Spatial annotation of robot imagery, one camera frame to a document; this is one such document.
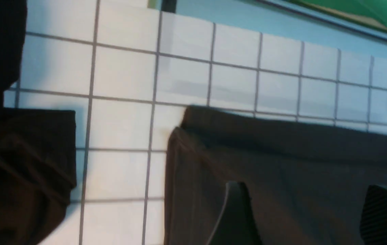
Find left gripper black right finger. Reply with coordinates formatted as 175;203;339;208
359;185;387;245

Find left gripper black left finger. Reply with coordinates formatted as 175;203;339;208
207;181;262;245

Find gray long-sleeve top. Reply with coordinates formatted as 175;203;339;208
164;106;387;245

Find green backdrop cloth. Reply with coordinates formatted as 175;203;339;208
291;0;387;30

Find black crumpled garment pile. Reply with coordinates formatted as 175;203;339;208
0;0;77;245

